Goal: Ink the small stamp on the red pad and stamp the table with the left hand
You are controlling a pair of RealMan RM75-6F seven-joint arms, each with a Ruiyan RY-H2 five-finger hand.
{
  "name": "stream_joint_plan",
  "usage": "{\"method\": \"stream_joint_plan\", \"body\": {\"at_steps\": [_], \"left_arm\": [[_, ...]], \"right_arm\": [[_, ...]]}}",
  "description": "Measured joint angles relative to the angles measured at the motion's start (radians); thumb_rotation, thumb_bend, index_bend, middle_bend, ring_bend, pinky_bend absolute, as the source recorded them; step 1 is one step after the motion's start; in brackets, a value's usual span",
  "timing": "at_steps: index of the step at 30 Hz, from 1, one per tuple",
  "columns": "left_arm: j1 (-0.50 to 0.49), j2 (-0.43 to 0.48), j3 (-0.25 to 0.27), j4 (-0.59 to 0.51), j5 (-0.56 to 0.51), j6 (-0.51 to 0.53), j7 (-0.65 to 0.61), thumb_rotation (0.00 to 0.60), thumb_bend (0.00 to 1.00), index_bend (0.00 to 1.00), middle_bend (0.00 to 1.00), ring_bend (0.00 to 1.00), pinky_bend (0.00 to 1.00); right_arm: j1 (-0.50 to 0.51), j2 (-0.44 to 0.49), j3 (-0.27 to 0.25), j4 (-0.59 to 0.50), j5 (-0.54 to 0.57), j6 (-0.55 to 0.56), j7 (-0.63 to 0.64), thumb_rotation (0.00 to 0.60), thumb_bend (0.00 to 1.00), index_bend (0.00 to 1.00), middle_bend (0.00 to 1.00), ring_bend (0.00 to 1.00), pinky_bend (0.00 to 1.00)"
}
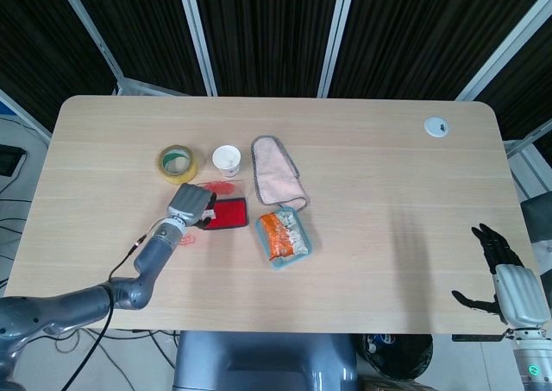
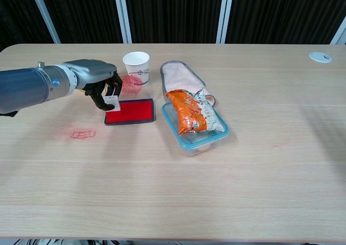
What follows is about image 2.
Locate pink cloth with grey trim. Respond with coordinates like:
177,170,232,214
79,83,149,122
159,61,218,108

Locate white partition frame post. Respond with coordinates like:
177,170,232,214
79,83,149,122
112,0,133,44
329,23,346,45
216,0,235,44
28,0,61,44

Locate clear container with blue rim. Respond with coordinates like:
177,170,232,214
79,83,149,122
161,101,230,157

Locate orange white snack bag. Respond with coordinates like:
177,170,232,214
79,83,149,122
165,89,228,135

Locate white paper cup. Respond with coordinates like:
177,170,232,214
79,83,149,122
122,51,151,85

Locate small red white stamp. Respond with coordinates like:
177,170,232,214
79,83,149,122
104,95,121,112

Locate red ink pad case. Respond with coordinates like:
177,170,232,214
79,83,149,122
104,73,157,127

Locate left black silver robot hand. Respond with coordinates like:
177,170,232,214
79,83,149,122
61,58,124,112

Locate white desk cable grommet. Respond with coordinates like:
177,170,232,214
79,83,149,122
309,51,332,64

